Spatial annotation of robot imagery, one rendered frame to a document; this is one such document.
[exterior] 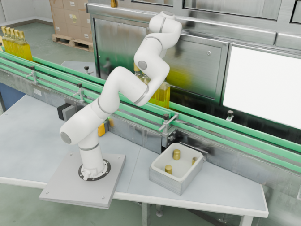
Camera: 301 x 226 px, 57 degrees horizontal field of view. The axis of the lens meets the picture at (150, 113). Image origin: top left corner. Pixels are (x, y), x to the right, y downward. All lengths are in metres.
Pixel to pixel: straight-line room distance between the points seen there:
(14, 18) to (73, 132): 6.67
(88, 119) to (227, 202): 0.69
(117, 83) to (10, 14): 6.71
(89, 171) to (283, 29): 1.04
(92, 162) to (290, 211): 1.10
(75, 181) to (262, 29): 1.06
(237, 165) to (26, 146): 1.12
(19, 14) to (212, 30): 6.66
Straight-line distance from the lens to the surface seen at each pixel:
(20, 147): 1.69
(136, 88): 1.01
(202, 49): 1.42
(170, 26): 1.23
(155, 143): 1.45
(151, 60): 1.01
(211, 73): 1.44
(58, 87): 1.89
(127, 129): 1.54
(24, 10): 7.79
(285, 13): 1.30
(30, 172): 1.50
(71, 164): 1.45
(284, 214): 1.79
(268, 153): 1.33
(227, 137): 1.36
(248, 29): 1.32
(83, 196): 1.27
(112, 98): 1.00
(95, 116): 1.07
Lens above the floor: 1.71
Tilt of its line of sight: 32 degrees down
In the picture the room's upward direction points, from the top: straight up
